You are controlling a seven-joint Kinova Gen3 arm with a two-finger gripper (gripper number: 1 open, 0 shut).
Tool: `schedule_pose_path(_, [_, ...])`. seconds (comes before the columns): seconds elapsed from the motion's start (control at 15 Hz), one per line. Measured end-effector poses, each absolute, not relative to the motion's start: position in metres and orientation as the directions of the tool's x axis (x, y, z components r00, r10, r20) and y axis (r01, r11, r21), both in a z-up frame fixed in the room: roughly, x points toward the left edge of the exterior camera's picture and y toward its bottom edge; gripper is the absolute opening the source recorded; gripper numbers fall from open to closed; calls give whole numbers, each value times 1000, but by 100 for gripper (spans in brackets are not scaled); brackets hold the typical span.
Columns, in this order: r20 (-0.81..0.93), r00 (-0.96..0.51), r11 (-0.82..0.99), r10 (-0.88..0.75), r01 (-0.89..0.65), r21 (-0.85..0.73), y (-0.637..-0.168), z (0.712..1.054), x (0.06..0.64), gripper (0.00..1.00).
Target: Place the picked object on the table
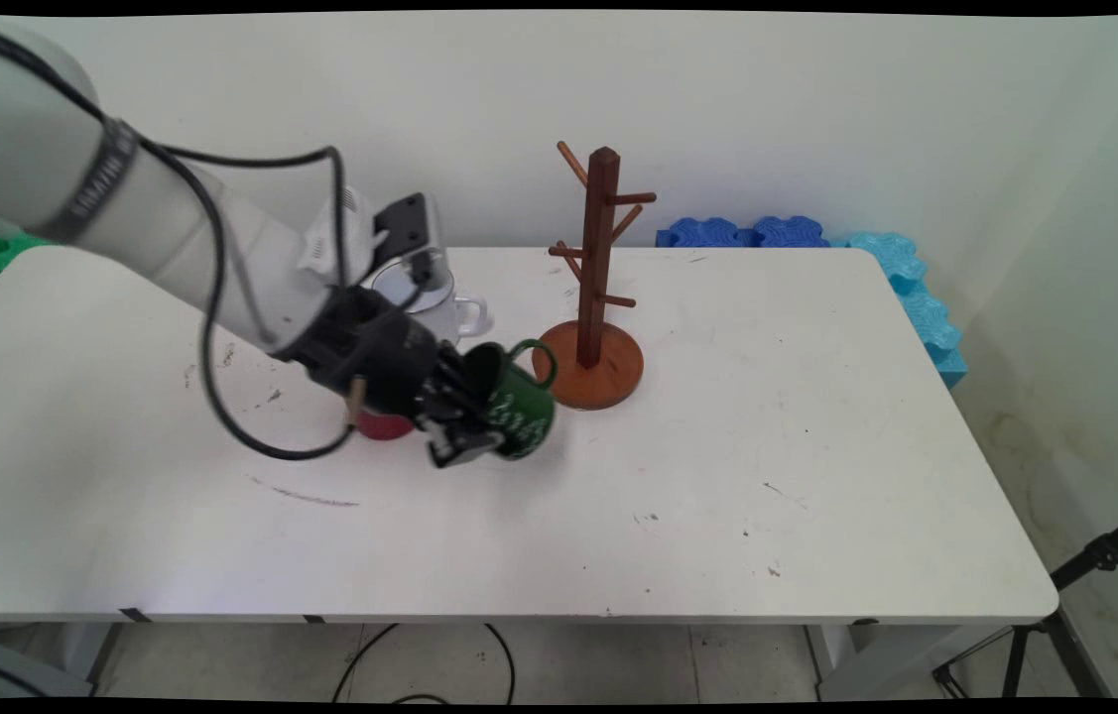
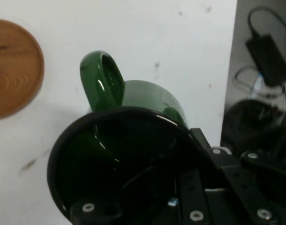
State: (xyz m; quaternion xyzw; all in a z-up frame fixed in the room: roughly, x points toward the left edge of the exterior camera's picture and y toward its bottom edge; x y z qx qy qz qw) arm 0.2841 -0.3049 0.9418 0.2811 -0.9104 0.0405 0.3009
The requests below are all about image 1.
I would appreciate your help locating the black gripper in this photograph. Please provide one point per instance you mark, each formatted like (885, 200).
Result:
(380, 362)

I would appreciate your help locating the green enamel mug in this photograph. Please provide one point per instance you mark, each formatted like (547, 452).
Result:
(524, 412)

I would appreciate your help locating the red enamel mug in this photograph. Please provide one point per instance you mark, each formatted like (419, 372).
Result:
(385, 428)

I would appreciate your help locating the white enamel mug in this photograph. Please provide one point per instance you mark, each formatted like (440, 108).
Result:
(439, 312)

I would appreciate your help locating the brown wooden mug tree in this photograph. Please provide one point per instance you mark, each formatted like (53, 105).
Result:
(598, 228)

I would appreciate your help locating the dark blue foam mat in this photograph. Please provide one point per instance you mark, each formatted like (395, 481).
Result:
(717, 234)

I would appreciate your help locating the light blue foam mat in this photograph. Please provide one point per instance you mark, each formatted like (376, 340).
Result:
(916, 297)

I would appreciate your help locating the grey table leg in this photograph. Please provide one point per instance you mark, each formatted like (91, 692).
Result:
(23, 659)
(876, 659)

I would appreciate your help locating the black tripod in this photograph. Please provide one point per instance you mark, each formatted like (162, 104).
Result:
(1099, 555)

